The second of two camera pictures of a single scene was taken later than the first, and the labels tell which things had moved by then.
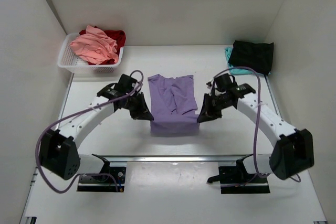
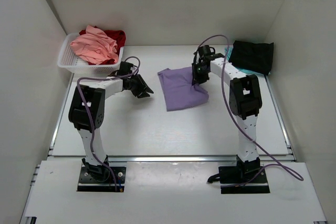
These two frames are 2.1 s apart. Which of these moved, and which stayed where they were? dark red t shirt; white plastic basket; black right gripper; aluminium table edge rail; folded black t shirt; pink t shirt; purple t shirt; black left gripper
Moved: black right gripper; black left gripper; purple t shirt
Stayed: pink t shirt; dark red t shirt; white plastic basket; aluminium table edge rail; folded black t shirt
